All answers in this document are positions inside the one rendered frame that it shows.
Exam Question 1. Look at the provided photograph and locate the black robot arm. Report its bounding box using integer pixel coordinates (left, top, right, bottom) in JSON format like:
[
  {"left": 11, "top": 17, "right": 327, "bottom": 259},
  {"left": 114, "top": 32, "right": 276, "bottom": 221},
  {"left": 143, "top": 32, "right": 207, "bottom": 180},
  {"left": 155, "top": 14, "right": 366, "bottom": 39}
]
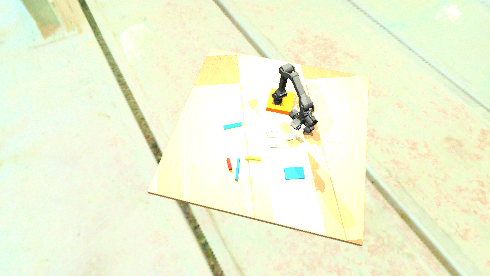
[{"left": 271, "top": 63, "right": 318, "bottom": 130}]

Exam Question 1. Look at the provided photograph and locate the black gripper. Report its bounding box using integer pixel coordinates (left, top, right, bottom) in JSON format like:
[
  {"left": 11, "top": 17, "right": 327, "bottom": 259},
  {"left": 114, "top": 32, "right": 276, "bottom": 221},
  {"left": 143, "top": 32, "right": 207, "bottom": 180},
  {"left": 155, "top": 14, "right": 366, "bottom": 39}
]
[{"left": 288, "top": 109, "right": 315, "bottom": 134}]

